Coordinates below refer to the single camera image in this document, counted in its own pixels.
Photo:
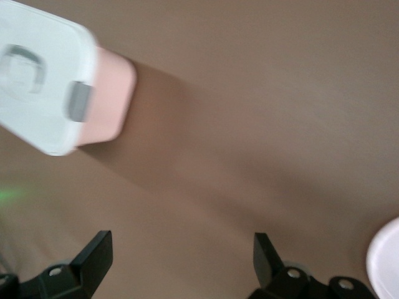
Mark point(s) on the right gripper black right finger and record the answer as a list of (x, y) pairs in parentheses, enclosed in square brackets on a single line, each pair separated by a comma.
[(268, 271)]

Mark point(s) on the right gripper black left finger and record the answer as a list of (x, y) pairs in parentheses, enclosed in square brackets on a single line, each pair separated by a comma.
[(93, 268)]

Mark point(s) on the white lidded pink box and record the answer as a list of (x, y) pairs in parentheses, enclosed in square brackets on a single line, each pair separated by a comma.
[(31, 31)]

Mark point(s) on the white round bowl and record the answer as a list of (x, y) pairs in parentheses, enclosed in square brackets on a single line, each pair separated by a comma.
[(386, 258)]

